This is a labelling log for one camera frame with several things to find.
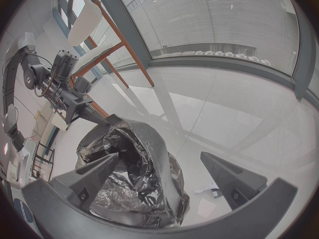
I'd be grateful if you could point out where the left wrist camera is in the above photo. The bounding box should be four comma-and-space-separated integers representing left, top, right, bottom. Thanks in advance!
73, 76, 92, 99

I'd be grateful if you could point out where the black plastic bag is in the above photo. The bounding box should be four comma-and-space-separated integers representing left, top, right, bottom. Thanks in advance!
75, 115, 190, 228

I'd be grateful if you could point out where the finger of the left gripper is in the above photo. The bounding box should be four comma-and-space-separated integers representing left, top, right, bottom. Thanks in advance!
86, 103, 110, 122
78, 111, 110, 127

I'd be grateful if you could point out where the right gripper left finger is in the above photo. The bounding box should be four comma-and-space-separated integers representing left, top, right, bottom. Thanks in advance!
51, 152, 120, 211

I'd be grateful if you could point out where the window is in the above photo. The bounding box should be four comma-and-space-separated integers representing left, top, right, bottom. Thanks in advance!
51, 0, 319, 100

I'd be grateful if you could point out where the crumpled white paper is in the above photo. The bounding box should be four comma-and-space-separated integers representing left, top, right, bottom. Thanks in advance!
195, 182, 220, 193

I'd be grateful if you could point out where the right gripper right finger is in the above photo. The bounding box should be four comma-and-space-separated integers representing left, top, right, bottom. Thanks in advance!
200, 151, 268, 210

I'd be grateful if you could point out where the white chair with wooden legs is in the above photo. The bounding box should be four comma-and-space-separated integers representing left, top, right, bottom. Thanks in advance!
67, 0, 155, 120

